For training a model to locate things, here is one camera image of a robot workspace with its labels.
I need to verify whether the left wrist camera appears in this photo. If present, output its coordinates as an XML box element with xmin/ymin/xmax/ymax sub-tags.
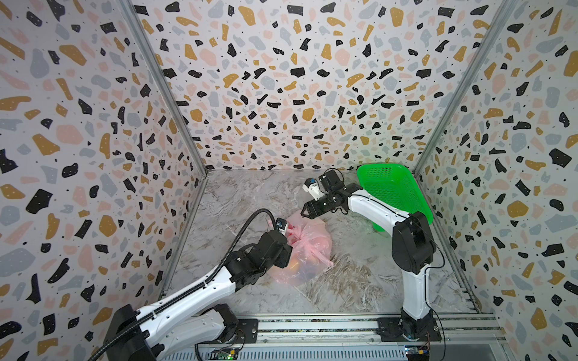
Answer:
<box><xmin>273</xmin><ymin>218</ymin><xmax>288</xmax><ymax>237</ymax></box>

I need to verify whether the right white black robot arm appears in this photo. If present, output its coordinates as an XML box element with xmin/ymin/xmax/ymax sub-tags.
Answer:
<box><xmin>300</xmin><ymin>169</ymin><xmax>437</xmax><ymax>341</ymax></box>

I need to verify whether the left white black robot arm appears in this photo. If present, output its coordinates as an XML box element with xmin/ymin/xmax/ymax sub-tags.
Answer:
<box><xmin>101</xmin><ymin>230</ymin><xmax>292</xmax><ymax>360</ymax></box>

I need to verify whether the pink plastic bag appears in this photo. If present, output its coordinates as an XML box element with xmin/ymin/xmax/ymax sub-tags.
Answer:
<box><xmin>267</xmin><ymin>212</ymin><xmax>334</xmax><ymax>287</ymax></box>

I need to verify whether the small circuit board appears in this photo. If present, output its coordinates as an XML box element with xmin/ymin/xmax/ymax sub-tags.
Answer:
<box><xmin>209</xmin><ymin>348</ymin><xmax>239</xmax><ymax>360</ymax></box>
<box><xmin>404</xmin><ymin>346</ymin><xmax>430</xmax><ymax>361</ymax></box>

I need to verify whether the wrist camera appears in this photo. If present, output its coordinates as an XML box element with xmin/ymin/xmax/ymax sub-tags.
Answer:
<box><xmin>273</xmin><ymin>218</ymin><xmax>288</xmax><ymax>237</ymax></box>
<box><xmin>303</xmin><ymin>177</ymin><xmax>326</xmax><ymax>201</ymax></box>

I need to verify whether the small circuit board right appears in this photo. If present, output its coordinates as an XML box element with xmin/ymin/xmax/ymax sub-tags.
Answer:
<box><xmin>404</xmin><ymin>346</ymin><xmax>430</xmax><ymax>361</ymax></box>

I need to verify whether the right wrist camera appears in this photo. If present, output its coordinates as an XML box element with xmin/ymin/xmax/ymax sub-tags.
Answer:
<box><xmin>303</xmin><ymin>177</ymin><xmax>326</xmax><ymax>201</ymax></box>

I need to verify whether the small circuit board left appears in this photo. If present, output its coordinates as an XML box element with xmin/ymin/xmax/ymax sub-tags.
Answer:
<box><xmin>209</xmin><ymin>348</ymin><xmax>239</xmax><ymax>360</ymax></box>

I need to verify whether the green plastic basket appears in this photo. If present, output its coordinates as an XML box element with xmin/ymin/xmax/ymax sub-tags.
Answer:
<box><xmin>357</xmin><ymin>163</ymin><xmax>434</xmax><ymax>224</ymax></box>

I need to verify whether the left black corrugated cable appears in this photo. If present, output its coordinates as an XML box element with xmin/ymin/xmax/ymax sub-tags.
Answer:
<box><xmin>87</xmin><ymin>208</ymin><xmax>276</xmax><ymax>361</ymax></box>

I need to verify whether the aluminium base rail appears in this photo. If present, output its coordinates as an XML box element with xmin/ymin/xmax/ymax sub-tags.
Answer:
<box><xmin>161</xmin><ymin>314</ymin><xmax>515</xmax><ymax>360</ymax></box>

